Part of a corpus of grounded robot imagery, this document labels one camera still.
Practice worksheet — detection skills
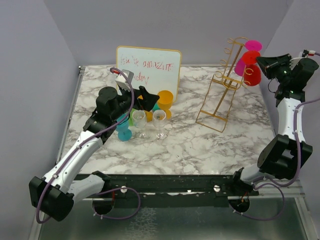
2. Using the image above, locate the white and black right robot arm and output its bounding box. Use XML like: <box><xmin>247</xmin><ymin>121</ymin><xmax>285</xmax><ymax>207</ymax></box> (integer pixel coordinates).
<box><xmin>229</xmin><ymin>50</ymin><xmax>319</xmax><ymax>196</ymax></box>

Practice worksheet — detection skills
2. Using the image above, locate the blue plastic wine glass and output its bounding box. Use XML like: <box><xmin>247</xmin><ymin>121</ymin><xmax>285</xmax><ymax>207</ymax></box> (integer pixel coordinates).
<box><xmin>116</xmin><ymin>116</ymin><xmax>132</xmax><ymax>142</ymax></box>

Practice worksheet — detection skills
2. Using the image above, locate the teal whiteboard eraser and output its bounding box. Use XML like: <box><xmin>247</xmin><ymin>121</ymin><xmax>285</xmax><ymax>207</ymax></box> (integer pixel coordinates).
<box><xmin>152</xmin><ymin>103</ymin><xmax>160</xmax><ymax>112</ymax></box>

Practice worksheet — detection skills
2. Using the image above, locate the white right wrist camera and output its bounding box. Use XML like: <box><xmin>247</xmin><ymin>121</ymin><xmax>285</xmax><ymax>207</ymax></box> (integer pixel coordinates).
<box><xmin>290</xmin><ymin>49</ymin><xmax>317</xmax><ymax>69</ymax></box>

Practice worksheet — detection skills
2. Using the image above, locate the green plastic wine glass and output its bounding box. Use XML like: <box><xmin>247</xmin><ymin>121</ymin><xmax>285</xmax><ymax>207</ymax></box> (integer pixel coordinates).
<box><xmin>129</xmin><ymin>109</ymin><xmax>136</xmax><ymax>127</ymax></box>

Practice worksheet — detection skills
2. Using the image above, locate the red plastic wine glass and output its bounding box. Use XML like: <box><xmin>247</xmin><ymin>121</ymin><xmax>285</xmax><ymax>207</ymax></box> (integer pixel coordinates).
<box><xmin>243</xmin><ymin>57</ymin><xmax>262</xmax><ymax>87</ymax></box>

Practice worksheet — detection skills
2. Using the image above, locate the gold wire wine glass rack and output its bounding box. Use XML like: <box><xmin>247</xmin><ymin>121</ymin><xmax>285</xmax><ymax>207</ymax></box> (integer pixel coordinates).
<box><xmin>195</xmin><ymin>37</ymin><xmax>249</xmax><ymax>133</ymax></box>

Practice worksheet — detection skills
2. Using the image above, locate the yellow framed whiteboard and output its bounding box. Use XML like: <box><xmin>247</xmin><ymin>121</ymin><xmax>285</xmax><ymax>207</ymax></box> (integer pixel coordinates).
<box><xmin>116</xmin><ymin>46</ymin><xmax>182</xmax><ymax>101</ymax></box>

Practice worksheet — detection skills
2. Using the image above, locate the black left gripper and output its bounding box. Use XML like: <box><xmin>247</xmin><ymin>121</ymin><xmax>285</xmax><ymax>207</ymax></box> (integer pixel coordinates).
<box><xmin>111</xmin><ymin>83</ymin><xmax>160</xmax><ymax>121</ymax></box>

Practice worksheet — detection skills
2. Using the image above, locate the pink plastic wine glass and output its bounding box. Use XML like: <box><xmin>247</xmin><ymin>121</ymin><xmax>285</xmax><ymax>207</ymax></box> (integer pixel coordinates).
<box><xmin>234</xmin><ymin>40</ymin><xmax>263</xmax><ymax>76</ymax></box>

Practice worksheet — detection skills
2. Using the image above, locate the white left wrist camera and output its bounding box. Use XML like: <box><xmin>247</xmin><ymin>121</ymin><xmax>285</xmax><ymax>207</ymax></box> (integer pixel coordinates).
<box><xmin>110</xmin><ymin>69</ymin><xmax>134</xmax><ymax>95</ymax></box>

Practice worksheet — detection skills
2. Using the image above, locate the yellow plastic wine glass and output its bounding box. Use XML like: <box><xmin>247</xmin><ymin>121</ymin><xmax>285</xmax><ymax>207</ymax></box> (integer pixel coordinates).
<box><xmin>157</xmin><ymin>90</ymin><xmax>174</xmax><ymax>119</ymax></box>

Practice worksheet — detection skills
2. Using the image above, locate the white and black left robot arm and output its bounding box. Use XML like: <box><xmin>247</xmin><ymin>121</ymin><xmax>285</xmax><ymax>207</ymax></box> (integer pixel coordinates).
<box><xmin>29</xmin><ymin>86</ymin><xmax>160</xmax><ymax>224</ymax></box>

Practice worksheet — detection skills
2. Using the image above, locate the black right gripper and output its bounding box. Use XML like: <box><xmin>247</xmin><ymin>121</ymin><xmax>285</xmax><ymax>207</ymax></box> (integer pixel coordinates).
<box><xmin>256</xmin><ymin>54</ymin><xmax>294</xmax><ymax>85</ymax></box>

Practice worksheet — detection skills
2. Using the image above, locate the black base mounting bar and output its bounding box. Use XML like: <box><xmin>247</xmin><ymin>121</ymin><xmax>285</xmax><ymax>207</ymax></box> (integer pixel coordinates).
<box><xmin>81</xmin><ymin>172</ymin><xmax>261</xmax><ymax>208</ymax></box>

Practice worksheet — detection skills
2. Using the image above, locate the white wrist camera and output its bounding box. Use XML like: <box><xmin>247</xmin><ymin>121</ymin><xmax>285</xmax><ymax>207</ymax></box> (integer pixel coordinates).
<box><xmin>290</xmin><ymin>49</ymin><xmax>317</xmax><ymax>69</ymax></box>
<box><xmin>110</xmin><ymin>69</ymin><xmax>134</xmax><ymax>95</ymax></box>

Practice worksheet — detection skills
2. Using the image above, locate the orange plastic wine glass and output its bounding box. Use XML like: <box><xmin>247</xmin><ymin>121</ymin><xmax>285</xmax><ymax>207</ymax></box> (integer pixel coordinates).
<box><xmin>145</xmin><ymin>111</ymin><xmax>153</xmax><ymax>123</ymax></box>

